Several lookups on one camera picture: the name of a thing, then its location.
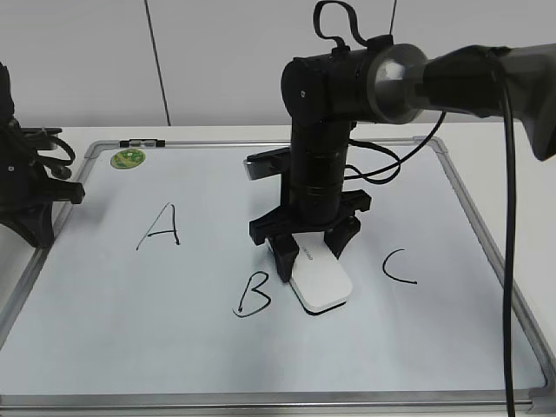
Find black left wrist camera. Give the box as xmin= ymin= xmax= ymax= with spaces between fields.
xmin=22 ymin=127 xmax=63 ymax=137

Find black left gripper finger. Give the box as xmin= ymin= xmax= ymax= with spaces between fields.
xmin=7 ymin=202 xmax=54 ymax=248

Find white magnetic whiteboard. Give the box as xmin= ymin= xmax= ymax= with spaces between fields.
xmin=0 ymin=136 xmax=556 ymax=417

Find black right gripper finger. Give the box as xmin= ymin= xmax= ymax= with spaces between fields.
xmin=324 ymin=215 xmax=361 ymax=259
xmin=269 ymin=235 xmax=299 ymax=283

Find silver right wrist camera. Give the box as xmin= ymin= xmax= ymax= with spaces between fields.
xmin=243 ymin=149 xmax=286 ymax=181

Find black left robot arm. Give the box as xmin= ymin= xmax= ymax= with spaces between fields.
xmin=1 ymin=65 xmax=85 ymax=248

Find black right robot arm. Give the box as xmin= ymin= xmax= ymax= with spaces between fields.
xmin=245 ymin=36 xmax=555 ymax=281

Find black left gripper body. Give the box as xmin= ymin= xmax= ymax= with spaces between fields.
xmin=1 ymin=129 xmax=84 ymax=224

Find white whiteboard eraser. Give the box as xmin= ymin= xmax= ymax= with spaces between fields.
xmin=278 ymin=233 xmax=353 ymax=315

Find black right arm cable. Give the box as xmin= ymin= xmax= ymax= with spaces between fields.
xmin=313 ymin=0 xmax=522 ymax=417

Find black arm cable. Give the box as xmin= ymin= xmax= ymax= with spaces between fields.
xmin=17 ymin=128 xmax=77 ymax=180
xmin=313 ymin=0 xmax=522 ymax=417

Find green round magnet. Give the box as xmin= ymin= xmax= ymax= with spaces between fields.
xmin=110 ymin=149 xmax=146 ymax=170

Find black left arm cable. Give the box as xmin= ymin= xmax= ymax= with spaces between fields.
xmin=17 ymin=128 xmax=77 ymax=180

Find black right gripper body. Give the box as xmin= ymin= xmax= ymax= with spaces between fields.
xmin=248 ymin=147 xmax=374 ymax=249

